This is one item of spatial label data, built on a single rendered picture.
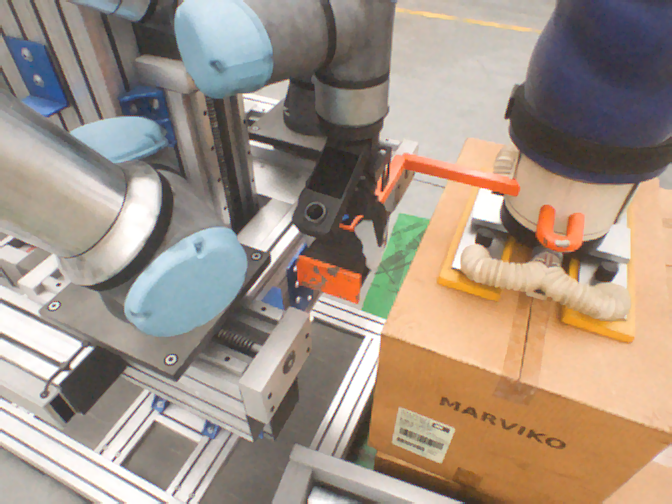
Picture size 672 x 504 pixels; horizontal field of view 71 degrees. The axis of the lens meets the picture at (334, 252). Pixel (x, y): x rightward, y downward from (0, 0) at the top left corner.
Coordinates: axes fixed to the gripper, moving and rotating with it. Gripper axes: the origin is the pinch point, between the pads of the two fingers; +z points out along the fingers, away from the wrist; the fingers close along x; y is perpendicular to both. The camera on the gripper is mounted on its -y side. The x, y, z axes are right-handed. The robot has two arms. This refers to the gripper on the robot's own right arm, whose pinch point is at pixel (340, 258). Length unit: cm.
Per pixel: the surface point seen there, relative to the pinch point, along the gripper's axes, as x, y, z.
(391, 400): -9.8, 0.6, 31.6
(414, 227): 16, 132, 107
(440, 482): -22, 1, 55
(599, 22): -21.5, 20.3, -26.4
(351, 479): -6.7, -9.0, 47.0
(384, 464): -11, 0, 56
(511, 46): 8, 376, 106
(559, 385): -31.7, 2.0, 13.4
